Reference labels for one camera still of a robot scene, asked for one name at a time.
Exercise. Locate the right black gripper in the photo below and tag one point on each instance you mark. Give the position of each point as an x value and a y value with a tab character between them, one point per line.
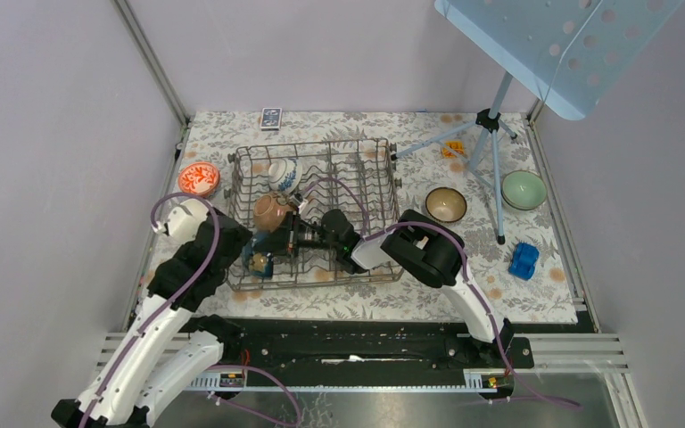
292	234

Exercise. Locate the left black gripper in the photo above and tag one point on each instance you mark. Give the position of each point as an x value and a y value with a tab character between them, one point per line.
243	235

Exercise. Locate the brown floral bowl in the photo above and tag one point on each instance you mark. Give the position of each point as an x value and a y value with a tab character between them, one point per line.
269	210

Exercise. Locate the grey wire dish rack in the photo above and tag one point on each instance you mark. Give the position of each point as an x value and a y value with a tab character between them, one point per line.
354	176

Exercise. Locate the dark blue bowl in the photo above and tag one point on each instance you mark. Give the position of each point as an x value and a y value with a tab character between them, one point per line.
256	263

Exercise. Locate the red white bowl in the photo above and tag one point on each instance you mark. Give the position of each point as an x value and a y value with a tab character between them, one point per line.
200	178

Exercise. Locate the black patterned bowl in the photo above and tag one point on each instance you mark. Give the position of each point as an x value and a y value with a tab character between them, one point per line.
446	205

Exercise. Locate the pale green bowl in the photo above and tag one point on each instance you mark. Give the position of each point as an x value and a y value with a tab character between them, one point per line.
523	190

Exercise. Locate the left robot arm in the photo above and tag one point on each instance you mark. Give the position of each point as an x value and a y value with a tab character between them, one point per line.
167	347

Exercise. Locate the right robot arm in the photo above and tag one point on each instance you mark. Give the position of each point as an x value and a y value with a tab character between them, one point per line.
427	250

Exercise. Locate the white blue floral bowl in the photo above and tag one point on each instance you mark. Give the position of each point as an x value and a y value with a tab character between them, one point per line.
284	175

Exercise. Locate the playing card box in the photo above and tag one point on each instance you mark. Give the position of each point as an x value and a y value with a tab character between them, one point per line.
271	118

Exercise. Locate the orange butterfly toy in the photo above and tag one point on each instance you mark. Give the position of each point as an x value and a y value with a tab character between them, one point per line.
453	149

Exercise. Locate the blue toy block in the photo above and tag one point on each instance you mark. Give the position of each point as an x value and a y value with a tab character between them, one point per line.
523	262

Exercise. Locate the blue music stand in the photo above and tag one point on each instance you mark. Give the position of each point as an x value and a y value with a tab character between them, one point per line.
566	53

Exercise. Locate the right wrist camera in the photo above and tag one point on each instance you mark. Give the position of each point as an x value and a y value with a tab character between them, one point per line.
300	203

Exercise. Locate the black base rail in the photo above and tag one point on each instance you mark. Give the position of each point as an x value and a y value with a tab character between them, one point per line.
312	353

